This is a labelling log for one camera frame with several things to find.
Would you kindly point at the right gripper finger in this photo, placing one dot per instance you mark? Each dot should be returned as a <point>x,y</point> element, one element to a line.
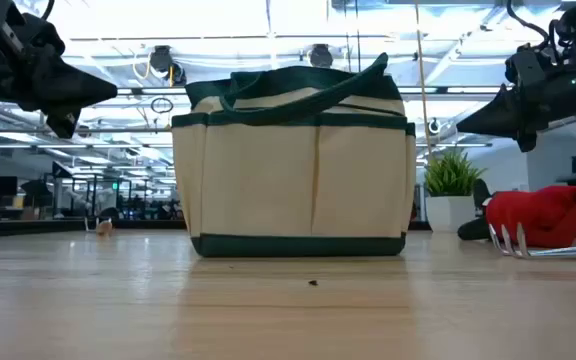
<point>498,115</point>
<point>503,132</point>

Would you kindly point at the black aluminium table frame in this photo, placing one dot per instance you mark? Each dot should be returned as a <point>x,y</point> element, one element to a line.
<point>28,227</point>

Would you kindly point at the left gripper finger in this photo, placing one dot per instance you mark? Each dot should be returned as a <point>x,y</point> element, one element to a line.
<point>73,106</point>
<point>73,80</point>

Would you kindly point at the green plant in white pot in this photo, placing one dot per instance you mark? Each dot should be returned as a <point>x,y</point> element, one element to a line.
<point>450,175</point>

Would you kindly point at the red black gardening gloves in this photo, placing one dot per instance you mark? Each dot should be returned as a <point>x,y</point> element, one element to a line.
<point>543,212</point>

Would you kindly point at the beige green gardening tote bag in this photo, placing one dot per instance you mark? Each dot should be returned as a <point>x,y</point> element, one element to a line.
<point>268,180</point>

